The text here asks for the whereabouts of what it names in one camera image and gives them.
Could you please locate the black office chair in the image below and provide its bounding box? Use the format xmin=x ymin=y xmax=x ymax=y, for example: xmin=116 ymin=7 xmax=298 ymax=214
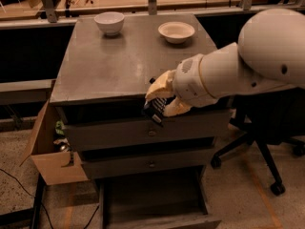
xmin=211 ymin=88 xmax=305 ymax=196

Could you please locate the top grey drawer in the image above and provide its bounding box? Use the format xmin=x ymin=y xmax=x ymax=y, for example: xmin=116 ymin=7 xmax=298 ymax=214
xmin=64 ymin=110 xmax=231 ymax=152

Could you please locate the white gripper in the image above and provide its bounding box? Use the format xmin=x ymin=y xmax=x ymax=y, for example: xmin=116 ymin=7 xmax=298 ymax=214
xmin=145 ymin=53 xmax=217 ymax=117

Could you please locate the black floor cable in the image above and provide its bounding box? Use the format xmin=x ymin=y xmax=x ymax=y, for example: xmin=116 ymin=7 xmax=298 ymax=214
xmin=0 ymin=167 xmax=101 ymax=229

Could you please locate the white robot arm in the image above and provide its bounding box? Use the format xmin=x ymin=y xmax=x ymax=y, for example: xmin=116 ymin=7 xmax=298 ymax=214
xmin=145 ymin=9 xmax=305 ymax=117

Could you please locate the black metal floor frame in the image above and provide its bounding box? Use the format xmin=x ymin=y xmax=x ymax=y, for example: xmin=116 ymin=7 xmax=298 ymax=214
xmin=0 ymin=175 xmax=46 ymax=229

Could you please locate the middle grey drawer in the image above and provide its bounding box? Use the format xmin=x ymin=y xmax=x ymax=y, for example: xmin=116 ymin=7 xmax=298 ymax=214
xmin=82 ymin=147 xmax=214 ymax=179

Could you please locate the shallow white bowl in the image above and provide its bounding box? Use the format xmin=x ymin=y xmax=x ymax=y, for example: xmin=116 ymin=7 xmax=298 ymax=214
xmin=158 ymin=22 xmax=195 ymax=44

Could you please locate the green trash in box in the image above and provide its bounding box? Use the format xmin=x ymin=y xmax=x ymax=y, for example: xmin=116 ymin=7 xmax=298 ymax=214
xmin=55 ymin=120 xmax=65 ymax=136

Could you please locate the grey drawer cabinet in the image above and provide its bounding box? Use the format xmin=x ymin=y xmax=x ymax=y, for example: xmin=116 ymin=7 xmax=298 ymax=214
xmin=50 ymin=12 xmax=236 ymax=229

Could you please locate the deep white bowl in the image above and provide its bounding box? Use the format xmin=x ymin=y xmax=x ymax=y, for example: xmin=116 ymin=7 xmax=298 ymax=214
xmin=94 ymin=11 xmax=125 ymax=35

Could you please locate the open cardboard box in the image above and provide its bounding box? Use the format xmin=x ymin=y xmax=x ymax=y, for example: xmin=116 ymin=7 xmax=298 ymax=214
xmin=19 ymin=102 xmax=88 ymax=185

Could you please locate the open bottom grey drawer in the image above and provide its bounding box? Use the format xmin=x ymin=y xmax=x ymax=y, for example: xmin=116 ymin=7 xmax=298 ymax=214
xmin=99 ymin=166 xmax=221 ymax=229

